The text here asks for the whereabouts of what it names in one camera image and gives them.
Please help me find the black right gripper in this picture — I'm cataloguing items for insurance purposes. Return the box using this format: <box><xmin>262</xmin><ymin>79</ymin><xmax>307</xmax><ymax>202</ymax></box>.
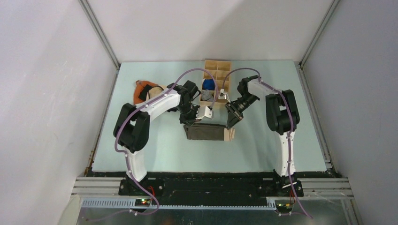
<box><xmin>225</xmin><ymin>93</ymin><xmax>259</xmax><ymax>129</ymax></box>

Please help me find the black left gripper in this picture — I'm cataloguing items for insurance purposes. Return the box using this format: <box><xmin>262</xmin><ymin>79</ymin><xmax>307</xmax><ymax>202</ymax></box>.
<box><xmin>176</xmin><ymin>102</ymin><xmax>202</xmax><ymax>127</ymax></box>

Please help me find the brown boxer briefs beige waistband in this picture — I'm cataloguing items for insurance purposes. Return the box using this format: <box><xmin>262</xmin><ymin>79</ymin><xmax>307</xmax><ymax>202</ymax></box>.
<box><xmin>183</xmin><ymin>123</ymin><xmax>235</xmax><ymax>142</ymax></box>

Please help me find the wooden compartment organizer box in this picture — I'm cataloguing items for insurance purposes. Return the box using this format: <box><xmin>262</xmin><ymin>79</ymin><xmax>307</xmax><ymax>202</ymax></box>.
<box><xmin>199</xmin><ymin>60</ymin><xmax>232</xmax><ymax>106</ymax></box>

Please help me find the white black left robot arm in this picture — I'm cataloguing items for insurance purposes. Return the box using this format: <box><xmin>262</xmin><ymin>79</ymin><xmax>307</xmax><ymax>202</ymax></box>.
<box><xmin>113</xmin><ymin>81</ymin><xmax>200</xmax><ymax>195</ymax></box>

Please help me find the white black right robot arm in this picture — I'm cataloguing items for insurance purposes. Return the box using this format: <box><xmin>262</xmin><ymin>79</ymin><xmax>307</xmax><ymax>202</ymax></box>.
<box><xmin>225</xmin><ymin>75</ymin><xmax>300</xmax><ymax>196</ymax></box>

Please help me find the striped grey rolled underwear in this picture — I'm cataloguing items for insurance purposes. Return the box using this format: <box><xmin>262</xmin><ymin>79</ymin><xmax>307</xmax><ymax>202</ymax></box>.
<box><xmin>200</xmin><ymin>90</ymin><xmax>214</xmax><ymax>102</ymax></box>

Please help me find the blue rolled underwear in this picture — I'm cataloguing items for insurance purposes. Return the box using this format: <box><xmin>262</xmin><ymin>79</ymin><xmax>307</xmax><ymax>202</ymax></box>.
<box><xmin>202</xmin><ymin>79</ymin><xmax>215</xmax><ymax>90</ymax></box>

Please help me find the beige underwear pile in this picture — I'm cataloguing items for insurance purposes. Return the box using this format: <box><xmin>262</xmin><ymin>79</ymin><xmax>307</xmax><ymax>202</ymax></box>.
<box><xmin>144</xmin><ymin>85</ymin><xmax>167</xmax><ymax>101</ymax></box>

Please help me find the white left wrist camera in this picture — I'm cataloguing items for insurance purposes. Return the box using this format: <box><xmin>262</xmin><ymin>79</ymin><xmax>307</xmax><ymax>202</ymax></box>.
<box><xmin>196</xmin><ymin>106</ymin><xmax>214</xmax><ymax>120</ymax></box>

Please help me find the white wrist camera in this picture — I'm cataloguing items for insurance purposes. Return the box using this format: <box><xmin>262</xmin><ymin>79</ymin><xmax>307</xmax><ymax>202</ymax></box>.
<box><xmin>218</xmin><ymin>89</ymin><xmax>229</xmax><ymax>100</ymax></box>
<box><xmin>196</xmin><ymin>106</ymin><xmax>214</xmax><ymax>120</ymax></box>

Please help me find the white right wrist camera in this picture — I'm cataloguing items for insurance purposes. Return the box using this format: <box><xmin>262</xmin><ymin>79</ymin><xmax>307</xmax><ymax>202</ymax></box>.
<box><xmin>218</xmin><ymin>89</ymin><xmax>229</xmax><ymax>100</ymax></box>

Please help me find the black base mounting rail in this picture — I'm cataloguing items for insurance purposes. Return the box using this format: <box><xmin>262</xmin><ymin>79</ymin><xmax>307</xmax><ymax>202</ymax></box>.
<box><xmin>87</xmin><ymin>172</ymin><xmax>304</xmax><ymax>207</ymax></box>

